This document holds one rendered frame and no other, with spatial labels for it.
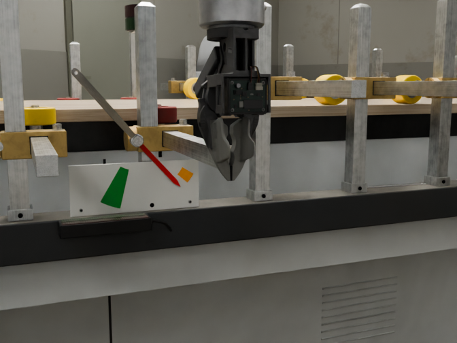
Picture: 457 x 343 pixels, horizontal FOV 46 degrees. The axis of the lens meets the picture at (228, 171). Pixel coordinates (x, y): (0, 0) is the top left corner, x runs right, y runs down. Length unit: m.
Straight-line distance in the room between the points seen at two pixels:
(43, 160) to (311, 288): 1.00
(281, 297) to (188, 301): 0.27
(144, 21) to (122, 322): 0.74
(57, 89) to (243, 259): 4.83
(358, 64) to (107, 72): 5.20
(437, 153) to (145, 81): 0.76
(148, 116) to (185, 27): 6.45
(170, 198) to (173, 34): 6.24
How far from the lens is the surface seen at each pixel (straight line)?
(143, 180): 1.10
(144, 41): 1.10
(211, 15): 0.74
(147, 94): 1.09
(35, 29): 5.82
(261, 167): 1.19
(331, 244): 1.34
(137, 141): 1.07
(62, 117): 1.23
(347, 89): 0.94
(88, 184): 1.08
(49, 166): 0.78
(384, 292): 1.74
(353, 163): 1.30
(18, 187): 1.08
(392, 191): 1.36
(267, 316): 1.56
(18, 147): 1.06
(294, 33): 9.56
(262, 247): 1.25
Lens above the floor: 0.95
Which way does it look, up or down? 9 degrees down
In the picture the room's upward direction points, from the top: straight up
